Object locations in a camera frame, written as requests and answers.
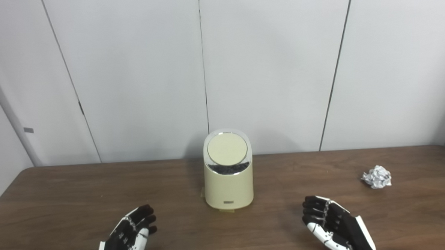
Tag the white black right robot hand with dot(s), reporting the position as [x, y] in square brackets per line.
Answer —
[339, 225]

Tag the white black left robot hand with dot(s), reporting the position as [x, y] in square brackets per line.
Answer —
[122, 238]

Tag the white paper ball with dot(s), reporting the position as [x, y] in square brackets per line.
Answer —
[377, 177]

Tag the cream-colored desktop trash bin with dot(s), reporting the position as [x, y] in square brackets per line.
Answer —
[229, 188]

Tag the round cream bin lid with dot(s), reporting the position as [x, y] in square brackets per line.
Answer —
[227, 149]

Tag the yellow tape under bin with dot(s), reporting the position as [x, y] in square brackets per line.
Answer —
[227, 211]

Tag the small grey wall label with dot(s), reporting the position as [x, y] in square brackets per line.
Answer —
[28, 130]

